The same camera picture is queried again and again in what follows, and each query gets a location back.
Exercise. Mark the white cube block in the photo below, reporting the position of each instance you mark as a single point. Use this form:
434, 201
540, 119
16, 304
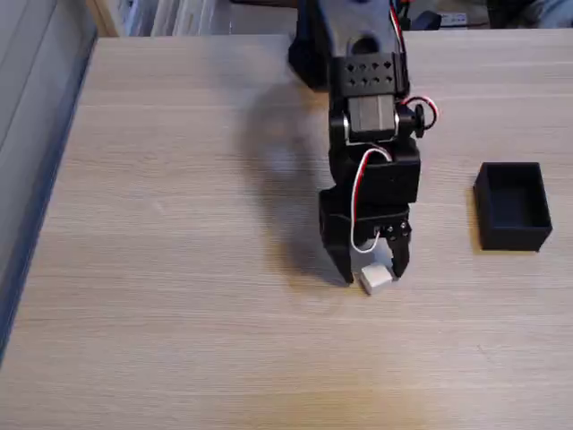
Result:
377, 277

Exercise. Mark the black open box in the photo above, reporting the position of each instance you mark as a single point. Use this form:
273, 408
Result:
515, 233

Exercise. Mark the dark blue clamp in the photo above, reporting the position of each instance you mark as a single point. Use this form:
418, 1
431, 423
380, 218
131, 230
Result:
425, 21

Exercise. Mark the white label device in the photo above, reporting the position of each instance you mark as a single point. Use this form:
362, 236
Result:
454, 19

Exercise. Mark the black object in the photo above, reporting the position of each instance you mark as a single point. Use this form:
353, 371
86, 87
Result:
510, 13

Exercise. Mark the blue grey cloth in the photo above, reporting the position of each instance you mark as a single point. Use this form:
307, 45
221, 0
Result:
557, 12

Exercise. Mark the white blue stacked panels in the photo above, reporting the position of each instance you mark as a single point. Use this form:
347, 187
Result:
179, 18

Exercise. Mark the light wooden frame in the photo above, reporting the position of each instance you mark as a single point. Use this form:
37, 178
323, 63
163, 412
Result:
104, 18

